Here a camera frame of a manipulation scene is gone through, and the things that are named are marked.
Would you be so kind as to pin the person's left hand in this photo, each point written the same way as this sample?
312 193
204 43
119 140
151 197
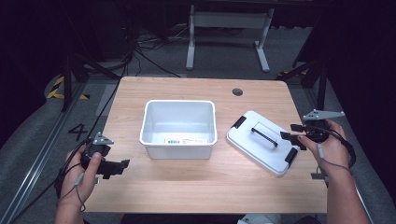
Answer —
76 180

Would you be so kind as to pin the black tripod stand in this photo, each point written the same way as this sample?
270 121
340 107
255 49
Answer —
320 84
67 81

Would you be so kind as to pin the grey metal desk frame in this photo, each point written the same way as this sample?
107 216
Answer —
229 19

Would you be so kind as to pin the white plastic storage box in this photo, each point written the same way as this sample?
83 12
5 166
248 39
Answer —
178 124

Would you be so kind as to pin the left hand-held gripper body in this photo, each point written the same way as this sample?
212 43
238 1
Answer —
95 151

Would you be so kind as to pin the metal floor rail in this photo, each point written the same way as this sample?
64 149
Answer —
34 169

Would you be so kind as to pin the person's white shoe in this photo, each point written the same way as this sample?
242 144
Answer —
258 219

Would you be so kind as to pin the person's right hand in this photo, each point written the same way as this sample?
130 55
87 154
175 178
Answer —
334 152

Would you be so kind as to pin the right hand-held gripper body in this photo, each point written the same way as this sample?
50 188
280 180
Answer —
317 132

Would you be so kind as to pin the dark curtain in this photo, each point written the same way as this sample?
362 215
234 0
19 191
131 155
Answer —
364 62
28 56

